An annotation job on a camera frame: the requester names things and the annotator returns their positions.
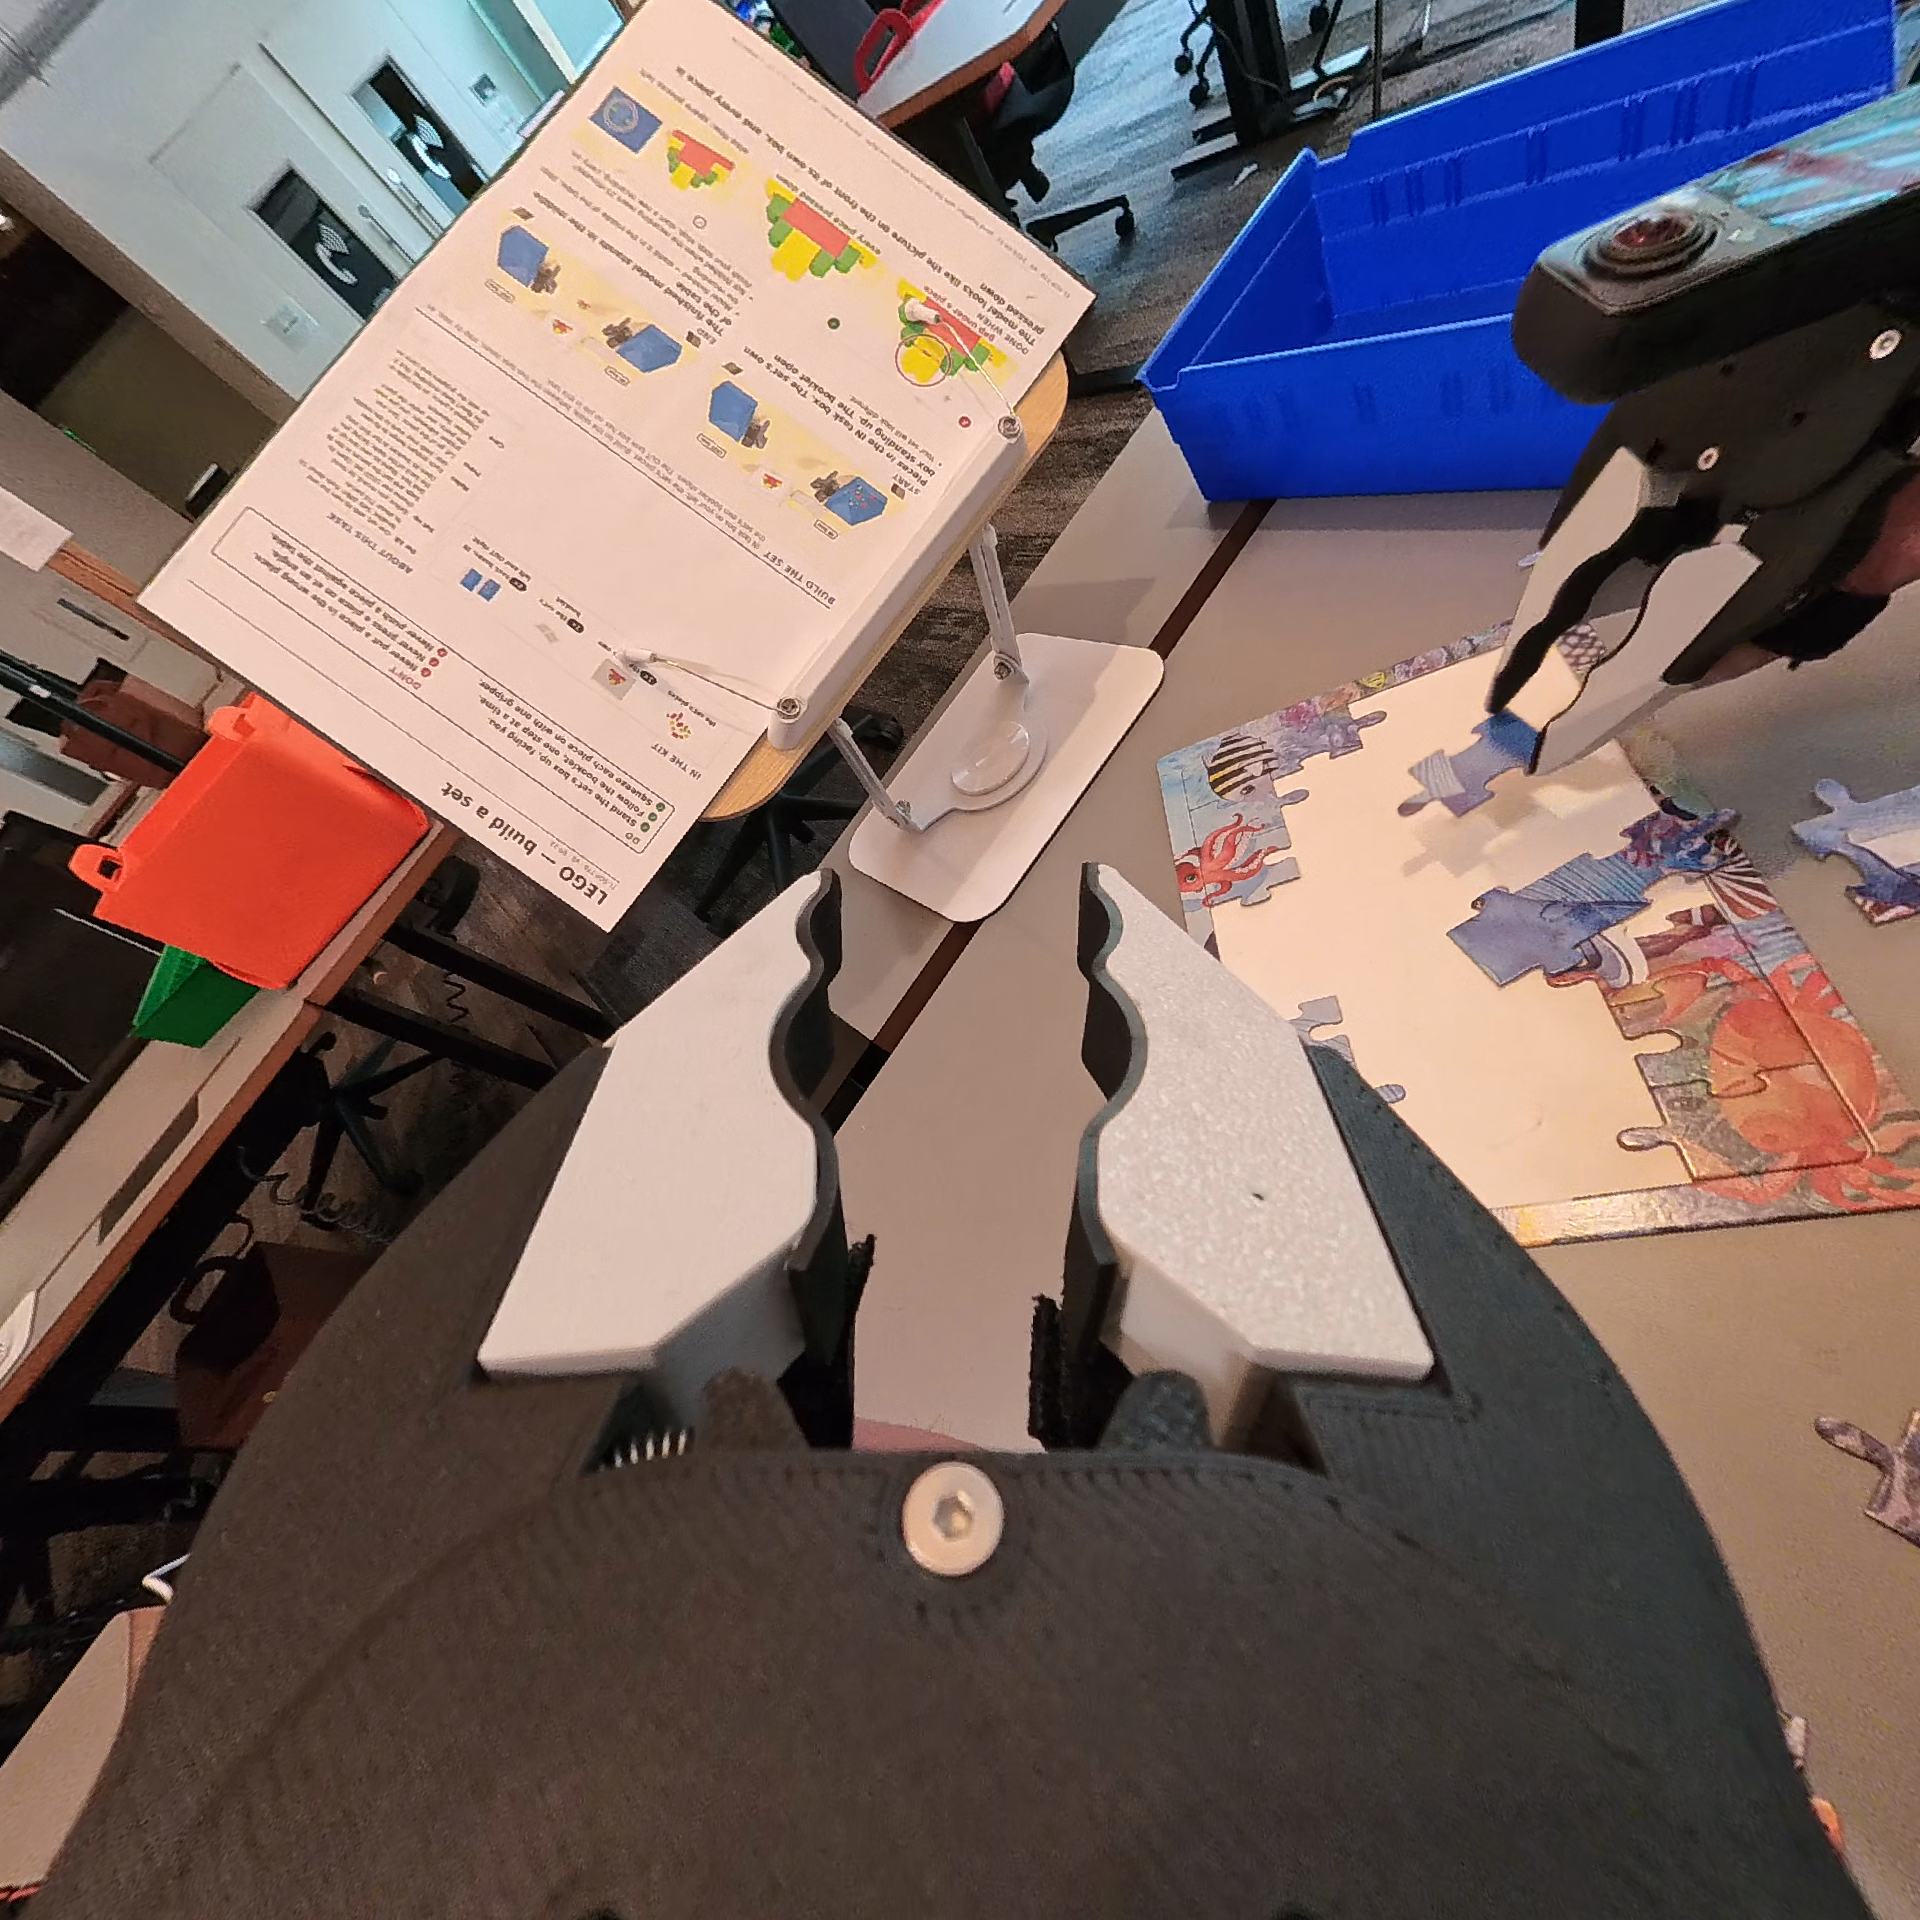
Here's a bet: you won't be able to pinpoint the white printed instruction sheet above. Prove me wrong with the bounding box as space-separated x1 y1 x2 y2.
138 0 1097 935

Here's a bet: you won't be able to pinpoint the long brown desk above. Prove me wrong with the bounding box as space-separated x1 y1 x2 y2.
862 0 1067 129

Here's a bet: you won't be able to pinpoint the green plastic bin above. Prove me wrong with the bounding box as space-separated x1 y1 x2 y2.
131 944 260 1047

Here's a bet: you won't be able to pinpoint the pink coral seahorse puzzle piece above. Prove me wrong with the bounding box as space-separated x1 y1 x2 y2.
1616 807 1745 889

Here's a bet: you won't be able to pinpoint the grey blue white puzzle piece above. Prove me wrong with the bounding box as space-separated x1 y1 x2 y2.
1793 778 1920 921

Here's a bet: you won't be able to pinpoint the grey desk with brown edge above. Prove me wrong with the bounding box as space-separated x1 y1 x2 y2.
0 816 460 1427

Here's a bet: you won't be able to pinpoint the person's right hand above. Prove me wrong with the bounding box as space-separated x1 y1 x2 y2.
1857 478 1920 602

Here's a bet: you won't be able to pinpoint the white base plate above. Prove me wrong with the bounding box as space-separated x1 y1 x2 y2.
849 634 1169 921

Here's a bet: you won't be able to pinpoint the blue plastic bin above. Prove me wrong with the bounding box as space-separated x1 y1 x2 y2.
1140 0 1920 506

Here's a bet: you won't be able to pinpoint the red octopus head puzzle piece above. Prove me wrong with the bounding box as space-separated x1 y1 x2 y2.
1170 839 1305 912

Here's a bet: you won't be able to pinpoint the grey metal bracket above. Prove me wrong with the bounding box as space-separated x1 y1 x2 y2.
900 719 1049 832

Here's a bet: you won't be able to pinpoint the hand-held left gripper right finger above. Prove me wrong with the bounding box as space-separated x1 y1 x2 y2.
1027 862 1434 1450

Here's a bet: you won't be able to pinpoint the white paper holder bar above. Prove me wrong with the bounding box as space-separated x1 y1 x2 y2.
768 417 1028 753

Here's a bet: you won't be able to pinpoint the sea print jigsaw puzzle board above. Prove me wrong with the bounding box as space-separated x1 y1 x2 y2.
1155 623 1920 1251

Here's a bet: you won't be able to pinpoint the black slanted pole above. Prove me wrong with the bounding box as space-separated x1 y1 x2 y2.
0 647 220 771

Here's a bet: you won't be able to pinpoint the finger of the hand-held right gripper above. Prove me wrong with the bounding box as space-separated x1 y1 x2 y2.
1487 448 1660 723
1528 538 1768 778

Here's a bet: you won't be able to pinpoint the dark blue whale eye piece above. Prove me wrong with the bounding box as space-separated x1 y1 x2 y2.
1448 887 1614 987

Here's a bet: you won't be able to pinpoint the dark blue striped puzzle piece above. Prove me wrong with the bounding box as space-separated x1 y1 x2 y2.
1399 711 1548 823

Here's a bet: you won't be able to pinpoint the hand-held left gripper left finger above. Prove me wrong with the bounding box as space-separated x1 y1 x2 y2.
478 867 880 1450

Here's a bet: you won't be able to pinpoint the orange plastic bin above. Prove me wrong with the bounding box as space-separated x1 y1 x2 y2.
71 697 432 992

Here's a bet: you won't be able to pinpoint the pale wooden stand board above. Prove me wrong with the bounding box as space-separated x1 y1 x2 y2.
703 348 1072 826

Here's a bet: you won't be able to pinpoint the striped whale belly puzzle piece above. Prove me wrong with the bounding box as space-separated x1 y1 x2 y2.
1519 852 1644 921

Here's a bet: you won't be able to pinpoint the joined blue whale puzzle pieces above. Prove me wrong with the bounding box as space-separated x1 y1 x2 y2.
1290 992 1414 1107

